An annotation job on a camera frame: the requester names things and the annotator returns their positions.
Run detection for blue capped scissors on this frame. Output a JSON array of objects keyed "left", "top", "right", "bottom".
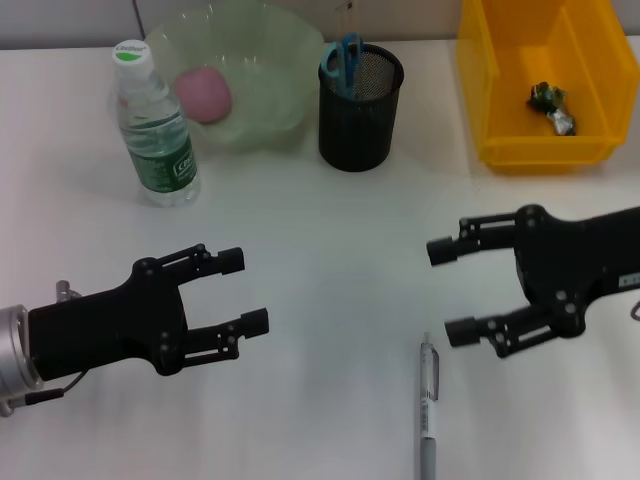
[{"left": 322, "top": 32, "right": 367, "bottom": 101}]

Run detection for green plastic wrapper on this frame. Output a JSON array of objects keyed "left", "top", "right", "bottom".
[{"left": 524, "top": 82, "right": 577, "bottom": 137}]

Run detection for pink peach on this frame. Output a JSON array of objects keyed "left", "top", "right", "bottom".
[{"left": 173, "top": 67, "right": 234, "bottom": 125}]

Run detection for grey clear pen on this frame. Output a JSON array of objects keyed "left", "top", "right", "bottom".
[{"left": 413, "top": 332, "right": 442, "bottom": 480}]

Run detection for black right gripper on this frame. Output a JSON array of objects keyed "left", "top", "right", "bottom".
[{"left": 425, "top": 203, "right": 640, "bottom": 359}]

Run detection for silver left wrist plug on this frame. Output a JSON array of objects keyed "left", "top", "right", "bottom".
[{"left": 54, "top": 280, "right": 81, "bottom": 305}]

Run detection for translucent green fruit bowl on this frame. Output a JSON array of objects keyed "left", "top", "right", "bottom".
[{"left": 144, "top": 2, "right": 325, "bottom": 151}]

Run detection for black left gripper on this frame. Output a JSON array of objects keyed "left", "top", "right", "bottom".
[{"left": 28, "top": 243, "right": 272, "bottom": 385}]

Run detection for clear green-label water bottle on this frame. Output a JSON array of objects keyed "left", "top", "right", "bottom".
[{"left": 110, "top": 40, "right": 202, "bottom": 209}]

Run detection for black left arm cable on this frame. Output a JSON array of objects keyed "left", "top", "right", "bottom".
[{"left": 22, "top": 368, "right": 85, "bottom": 406}]

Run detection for black mesh pen holder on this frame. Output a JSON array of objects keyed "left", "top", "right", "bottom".
[{"left": 318, "top": 43, "right": 405, "bottom": 173}]

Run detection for transparent plastic ruler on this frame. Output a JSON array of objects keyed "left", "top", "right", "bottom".
[{"left": 335, "top": 0, "right": 362, "bottom": 99}]

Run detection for yellow plastic bin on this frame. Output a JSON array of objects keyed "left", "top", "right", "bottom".
[{"left": 455, "top": 0, "right": 640, "bottom": 175}]

